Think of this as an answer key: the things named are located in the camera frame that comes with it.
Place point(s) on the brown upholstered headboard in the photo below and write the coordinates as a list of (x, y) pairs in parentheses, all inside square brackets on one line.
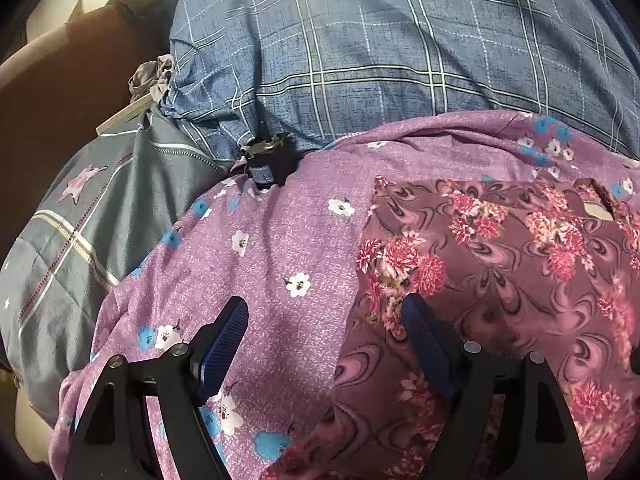
[(65, 75)]

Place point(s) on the white flat stick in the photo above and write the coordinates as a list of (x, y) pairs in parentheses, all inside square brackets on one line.
[(124, 116)]

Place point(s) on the small black electronic device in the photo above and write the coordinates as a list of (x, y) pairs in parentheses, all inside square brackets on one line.
[(267, 160)]

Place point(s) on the maroon floral print garment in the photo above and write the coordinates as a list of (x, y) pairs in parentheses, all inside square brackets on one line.
[(505, 280)]

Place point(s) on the purple flowered bedsheet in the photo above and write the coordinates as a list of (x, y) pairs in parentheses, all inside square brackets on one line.
[(295, 240)]

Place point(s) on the crumpled grey cloth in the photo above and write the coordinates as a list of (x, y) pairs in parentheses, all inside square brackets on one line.
[(152, 77)]

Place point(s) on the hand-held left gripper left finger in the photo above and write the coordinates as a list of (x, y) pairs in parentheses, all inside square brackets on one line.
[(222, 345)]

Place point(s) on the blue plaid quilt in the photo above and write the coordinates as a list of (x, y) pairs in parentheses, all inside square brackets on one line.
[(380, 45)]

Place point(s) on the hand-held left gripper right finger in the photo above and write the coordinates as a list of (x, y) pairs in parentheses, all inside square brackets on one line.
[(425, 340)]

